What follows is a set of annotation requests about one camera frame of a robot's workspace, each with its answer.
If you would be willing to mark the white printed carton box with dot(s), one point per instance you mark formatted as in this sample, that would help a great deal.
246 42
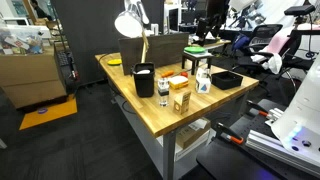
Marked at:
202 85

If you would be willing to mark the small tan cardboard box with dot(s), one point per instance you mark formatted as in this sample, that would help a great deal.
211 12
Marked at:
182 103

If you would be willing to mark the white desk lamp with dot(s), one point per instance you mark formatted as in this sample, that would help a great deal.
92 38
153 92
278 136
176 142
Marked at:
128 24

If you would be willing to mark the silver metal bracket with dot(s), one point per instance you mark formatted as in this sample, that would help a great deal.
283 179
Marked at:
276 115

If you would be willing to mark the brown cardboard box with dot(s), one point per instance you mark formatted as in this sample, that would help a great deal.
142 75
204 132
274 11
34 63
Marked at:
191 133

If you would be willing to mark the person in dark clothes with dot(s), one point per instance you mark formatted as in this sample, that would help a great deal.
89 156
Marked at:
39 11

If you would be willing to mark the orange floor mat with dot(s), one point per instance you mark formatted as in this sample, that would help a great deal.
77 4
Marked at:
53 113

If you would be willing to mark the blue bag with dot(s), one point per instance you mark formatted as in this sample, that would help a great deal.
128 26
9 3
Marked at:
240 41

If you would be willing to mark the background wooden desk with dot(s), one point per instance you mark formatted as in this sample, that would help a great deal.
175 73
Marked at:
220 42

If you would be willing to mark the aluminium extrusion rail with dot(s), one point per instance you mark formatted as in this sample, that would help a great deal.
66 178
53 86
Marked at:
266 141

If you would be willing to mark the yellow round plate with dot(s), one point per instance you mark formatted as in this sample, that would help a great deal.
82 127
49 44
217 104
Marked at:
114 62

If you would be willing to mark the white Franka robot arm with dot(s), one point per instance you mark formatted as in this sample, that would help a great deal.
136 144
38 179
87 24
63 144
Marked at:
300 113

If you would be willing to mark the black orange clamp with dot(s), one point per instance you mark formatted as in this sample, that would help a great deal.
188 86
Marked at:
230 134
257 108

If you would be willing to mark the large cardboard box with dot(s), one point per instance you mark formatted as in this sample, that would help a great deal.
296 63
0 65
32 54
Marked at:
30 78

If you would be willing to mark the clear plastic storage bin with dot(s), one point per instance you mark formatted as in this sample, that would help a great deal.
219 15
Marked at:
20 40

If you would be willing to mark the white crumpled cloth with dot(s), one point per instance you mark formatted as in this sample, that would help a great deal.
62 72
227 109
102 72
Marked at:
273 63

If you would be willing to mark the black perforated mounting board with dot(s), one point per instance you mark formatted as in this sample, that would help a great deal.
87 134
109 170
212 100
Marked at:
226 163

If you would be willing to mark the red toy tomato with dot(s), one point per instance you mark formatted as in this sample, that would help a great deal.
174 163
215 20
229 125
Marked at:
184 74

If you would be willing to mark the pink cloth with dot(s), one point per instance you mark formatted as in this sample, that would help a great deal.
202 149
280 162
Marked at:
278 43

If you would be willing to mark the dark wooden backboard panel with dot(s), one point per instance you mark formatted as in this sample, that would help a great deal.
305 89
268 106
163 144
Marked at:
165 50

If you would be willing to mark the black office chair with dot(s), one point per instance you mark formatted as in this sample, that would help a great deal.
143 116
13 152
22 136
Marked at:
263 43

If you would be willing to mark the orange toy carrot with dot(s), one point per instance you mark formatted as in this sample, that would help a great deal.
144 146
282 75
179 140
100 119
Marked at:
167 74

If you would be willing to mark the toy bread slice sandwich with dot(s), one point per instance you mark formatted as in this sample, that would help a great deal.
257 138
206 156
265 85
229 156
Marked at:
178 82

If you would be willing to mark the purple tape roll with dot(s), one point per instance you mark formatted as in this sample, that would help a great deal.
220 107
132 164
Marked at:
42 110

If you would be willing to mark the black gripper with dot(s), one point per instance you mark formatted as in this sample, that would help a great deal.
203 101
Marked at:
218 18

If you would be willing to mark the black trash bin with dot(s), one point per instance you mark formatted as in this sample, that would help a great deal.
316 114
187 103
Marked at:
144 83

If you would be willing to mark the small dark wooden stool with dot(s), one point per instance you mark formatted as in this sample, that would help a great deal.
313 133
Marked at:
194 57

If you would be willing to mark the black rectangular tray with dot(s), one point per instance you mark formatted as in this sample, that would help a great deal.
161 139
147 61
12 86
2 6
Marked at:
226 81

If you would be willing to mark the black divider curtain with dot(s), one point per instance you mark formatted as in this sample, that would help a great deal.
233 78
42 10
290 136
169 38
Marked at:
90 33

